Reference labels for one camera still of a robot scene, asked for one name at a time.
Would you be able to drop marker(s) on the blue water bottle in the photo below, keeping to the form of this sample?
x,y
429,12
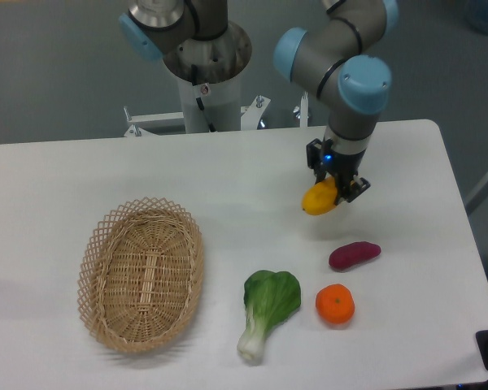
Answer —
x,y
476,14

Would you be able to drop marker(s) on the white metal base frame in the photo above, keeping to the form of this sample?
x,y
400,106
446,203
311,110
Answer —
x,y
226,117

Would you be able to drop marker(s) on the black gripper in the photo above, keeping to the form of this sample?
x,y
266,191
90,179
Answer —
x,y
340,158

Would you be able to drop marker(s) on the oval wicker basket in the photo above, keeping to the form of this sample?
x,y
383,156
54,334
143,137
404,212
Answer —
x,y
141,276

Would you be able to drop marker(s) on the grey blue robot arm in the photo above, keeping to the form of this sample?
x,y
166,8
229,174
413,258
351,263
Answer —
x,y
331,64

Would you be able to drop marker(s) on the yellow mango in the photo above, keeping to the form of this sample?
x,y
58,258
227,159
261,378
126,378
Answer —
x,y
322,197

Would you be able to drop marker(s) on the purple sweet potato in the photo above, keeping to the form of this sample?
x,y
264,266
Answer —
x,y
353,254

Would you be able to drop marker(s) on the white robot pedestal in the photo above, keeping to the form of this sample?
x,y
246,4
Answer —
x,y
208,73

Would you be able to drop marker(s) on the orange tangerine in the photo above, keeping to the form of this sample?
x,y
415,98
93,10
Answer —
x,y
335,304

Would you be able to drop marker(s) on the green bok choy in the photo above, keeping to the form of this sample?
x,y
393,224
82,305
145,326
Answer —
x,y
270,298

